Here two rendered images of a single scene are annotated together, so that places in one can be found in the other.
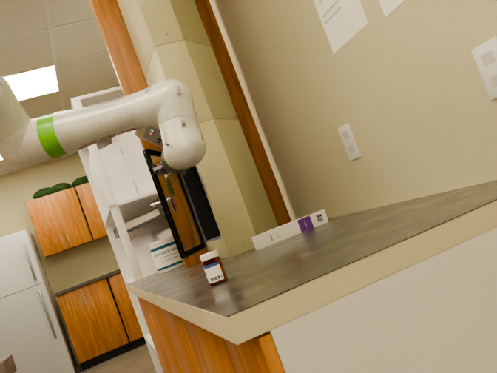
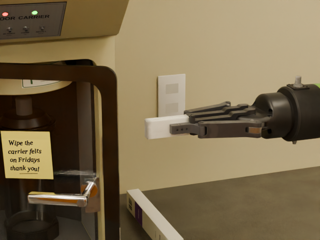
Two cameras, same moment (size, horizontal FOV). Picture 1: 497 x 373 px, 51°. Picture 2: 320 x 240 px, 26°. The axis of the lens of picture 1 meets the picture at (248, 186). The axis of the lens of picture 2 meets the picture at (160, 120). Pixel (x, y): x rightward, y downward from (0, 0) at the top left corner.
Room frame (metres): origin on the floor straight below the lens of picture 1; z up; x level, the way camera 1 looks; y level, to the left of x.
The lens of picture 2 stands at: (1.71, 1.26, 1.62)
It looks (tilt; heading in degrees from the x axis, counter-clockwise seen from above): 18 degrees down; 269
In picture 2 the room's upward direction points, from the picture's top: straight up
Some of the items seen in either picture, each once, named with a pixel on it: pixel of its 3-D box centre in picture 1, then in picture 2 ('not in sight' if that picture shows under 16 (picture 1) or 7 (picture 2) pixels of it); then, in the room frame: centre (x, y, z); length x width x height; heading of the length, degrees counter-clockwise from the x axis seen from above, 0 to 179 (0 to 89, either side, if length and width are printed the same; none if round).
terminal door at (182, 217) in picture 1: (175, 202); (22, 190); (1.91, 0.27, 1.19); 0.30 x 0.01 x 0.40; 171
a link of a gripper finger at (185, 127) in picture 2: not in sight; (187, 129); (1.65, 0.24, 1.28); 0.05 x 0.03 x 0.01; 18
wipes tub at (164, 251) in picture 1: (166, 254); not in sight; (2.45, 0.47, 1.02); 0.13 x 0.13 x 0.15
